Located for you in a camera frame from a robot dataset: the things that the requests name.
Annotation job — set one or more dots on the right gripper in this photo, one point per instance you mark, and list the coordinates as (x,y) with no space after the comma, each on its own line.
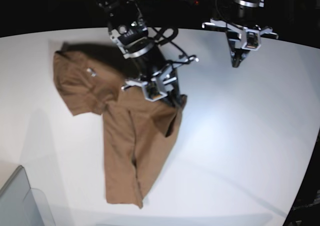
(163,78)

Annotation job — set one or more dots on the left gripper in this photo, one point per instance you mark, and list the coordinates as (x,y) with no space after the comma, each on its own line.
(238,54)

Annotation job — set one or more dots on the brown t-shirt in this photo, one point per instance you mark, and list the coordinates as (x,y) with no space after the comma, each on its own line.
(138,135)

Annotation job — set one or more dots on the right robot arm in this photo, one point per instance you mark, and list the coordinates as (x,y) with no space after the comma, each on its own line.
(156,58)

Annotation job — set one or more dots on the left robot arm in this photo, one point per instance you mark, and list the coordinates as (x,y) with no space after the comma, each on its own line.
(238,20)

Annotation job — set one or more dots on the black power strip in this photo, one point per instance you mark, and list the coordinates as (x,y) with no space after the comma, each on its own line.
(197,3)

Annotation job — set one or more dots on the grey plastic bin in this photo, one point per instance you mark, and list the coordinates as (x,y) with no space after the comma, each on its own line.
(20,204)

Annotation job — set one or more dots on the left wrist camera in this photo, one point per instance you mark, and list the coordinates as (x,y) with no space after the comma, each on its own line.
(253,41)

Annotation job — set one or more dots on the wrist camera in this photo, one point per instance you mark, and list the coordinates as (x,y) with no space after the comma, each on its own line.
(152,92)
(253,41)

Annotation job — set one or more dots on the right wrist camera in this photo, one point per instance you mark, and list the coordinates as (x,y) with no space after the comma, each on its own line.
(152,92)

